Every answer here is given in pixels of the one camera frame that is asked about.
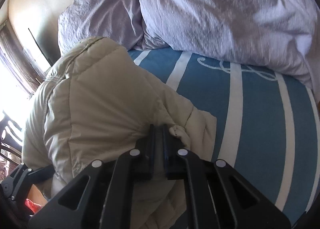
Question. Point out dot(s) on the blue white striped bedsheet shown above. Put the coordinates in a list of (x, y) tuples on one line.
[(267, 123)]

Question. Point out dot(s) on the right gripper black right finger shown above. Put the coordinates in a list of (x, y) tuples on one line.
[(217, 195)]

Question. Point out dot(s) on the lavender crinkled duvet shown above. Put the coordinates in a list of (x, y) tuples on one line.
[(282, 35)]

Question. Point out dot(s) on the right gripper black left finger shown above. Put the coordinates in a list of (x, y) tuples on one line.
[(101, 195)]

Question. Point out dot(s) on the cream puffer jacket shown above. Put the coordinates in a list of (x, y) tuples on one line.
[(94, 105)]

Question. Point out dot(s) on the black flat panel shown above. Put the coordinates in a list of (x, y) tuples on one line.
[(47, 45)]

